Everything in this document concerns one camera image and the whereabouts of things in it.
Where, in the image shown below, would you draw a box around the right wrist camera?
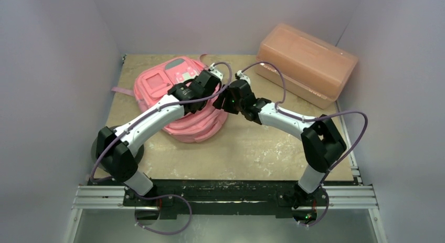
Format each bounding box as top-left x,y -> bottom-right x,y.
235,70 -> 251,85

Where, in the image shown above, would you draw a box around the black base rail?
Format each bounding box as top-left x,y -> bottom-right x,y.
73,179 -> 377,223

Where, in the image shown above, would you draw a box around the orange plastic storage box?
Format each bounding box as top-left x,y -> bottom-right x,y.
254,24 -> 358,109

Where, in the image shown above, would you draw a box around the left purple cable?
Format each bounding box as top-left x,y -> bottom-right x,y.
89,62 -> 233,197

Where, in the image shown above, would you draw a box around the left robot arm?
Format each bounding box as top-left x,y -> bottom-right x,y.
95,69 -> 223,206

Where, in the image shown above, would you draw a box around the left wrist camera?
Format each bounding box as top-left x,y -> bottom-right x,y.
207,63 -> 224,81

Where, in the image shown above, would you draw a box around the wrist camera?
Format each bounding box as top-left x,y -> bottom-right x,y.
235,70 -> 251,85
207,63 -> 224,81

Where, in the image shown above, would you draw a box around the pink backpack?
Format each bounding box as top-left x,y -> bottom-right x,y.
112,54 -> 228,143

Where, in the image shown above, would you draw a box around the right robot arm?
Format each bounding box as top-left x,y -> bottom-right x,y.
213,79 -> 346,205

